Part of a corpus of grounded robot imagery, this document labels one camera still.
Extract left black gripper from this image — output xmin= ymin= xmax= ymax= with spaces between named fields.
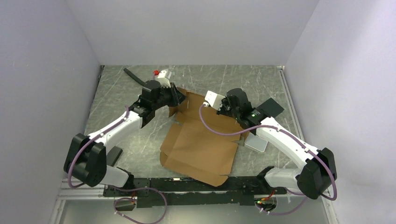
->
xmin=153 ymin=83 xmax=188 ymax=110

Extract brown cardboard box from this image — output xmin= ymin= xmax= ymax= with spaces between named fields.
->
xmin=160 ymin=88 xmax=248 ymax=187

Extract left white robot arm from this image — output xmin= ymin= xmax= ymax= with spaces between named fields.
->
xmin=64 ymin=80 xmax=186 ymax=196

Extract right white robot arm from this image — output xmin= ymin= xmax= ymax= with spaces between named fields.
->
xmin=205 ymin=88 xmax=338 ymax=201

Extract right black foam pad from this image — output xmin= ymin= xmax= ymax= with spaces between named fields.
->
xmin=255 ymin=98 xmax=284 ymax=119

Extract black foam pad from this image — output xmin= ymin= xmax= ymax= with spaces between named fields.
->
xmin=106 ymin=146 xmax=123 ymax=167
xmin=255 ymin=98 xmax=284 ymax=119

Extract clear plastic lid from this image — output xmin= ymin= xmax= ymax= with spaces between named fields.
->
xmin=244 ymin=133 xmax=268 ymax=153

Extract left black foam pad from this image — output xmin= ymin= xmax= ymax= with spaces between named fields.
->
xmin=106 ymin=146 xmax=123 ymax=167

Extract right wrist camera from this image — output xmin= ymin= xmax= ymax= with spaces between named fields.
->
xmin=203 ymin=91 xmax=226 ymax=111

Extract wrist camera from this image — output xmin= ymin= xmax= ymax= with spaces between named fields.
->
xmin=153 ymin=69 xmax=172 ymax=88
xmin=203 ymin=91 xmax=226 ymax=111

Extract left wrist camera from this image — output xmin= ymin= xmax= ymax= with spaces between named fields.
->
xmin=153 ymin=69 xmax=172 ymax=88

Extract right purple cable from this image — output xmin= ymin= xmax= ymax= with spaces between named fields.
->
xmin=198 ymin=103 xmax=338 ymax=217

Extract purple cable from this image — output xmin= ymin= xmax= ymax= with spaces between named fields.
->
xmin=198 ymin=103 xmax=338 ymax=217
xmin=67 ymin=105 xmax=168 ymax=224

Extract black corrugated hose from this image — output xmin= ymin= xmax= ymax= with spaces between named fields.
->
xmin=123 ymin=68 xmax=148 ymax=87

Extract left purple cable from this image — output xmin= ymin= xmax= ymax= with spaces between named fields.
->
xmin=67 ymin=105 xmax=168 ymax=224

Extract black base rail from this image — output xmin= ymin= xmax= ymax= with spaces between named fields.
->
xmin=103 ymin=176 xmax=286 ymax=208

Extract aluminium frame rail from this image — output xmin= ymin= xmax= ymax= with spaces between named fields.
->
xmin=49 ymin=178 xmax=107 ymax=224

